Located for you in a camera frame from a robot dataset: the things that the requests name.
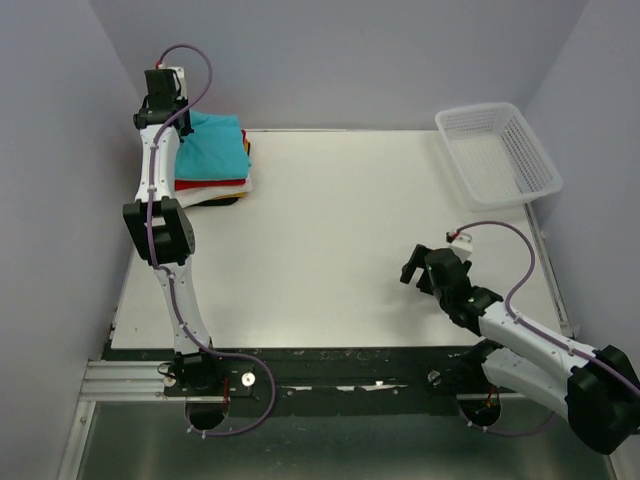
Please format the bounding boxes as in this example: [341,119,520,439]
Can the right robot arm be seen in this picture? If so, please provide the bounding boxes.
[400,244,639,455]

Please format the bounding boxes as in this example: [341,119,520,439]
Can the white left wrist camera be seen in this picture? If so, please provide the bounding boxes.
[155,61,188,98]

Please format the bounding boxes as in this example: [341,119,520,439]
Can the white plastic mesh basket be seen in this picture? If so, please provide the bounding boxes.
[435,102,563,211]

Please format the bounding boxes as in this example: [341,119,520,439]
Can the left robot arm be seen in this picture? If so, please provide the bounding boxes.
[122,64,222,395]

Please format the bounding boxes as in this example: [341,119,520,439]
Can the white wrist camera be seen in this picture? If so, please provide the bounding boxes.
[446,231,473,262]
[155,61,188,98]

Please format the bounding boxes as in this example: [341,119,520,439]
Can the white folded t shirt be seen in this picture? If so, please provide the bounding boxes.
[176,178,247,208]

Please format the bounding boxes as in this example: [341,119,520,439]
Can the teal t shirt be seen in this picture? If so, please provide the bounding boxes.
[175,110,251,181]

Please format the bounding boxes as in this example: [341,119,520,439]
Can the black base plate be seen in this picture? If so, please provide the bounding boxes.
[164,344,524,419]

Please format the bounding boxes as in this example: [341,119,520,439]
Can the aluminium mounting rail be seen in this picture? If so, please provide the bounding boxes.
[80,350,491,403]

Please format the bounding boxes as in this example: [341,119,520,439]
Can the yellow folded t shirt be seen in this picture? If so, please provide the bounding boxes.
[208,177,252,205]

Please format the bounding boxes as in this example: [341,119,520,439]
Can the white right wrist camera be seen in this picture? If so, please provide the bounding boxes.
[446,231,473,262]

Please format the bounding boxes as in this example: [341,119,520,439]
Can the black folded t shirt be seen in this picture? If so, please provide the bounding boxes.
[197,196,240,207]

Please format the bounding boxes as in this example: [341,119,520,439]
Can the red folded t shirt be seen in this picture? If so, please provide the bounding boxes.
[175,128,251,189]

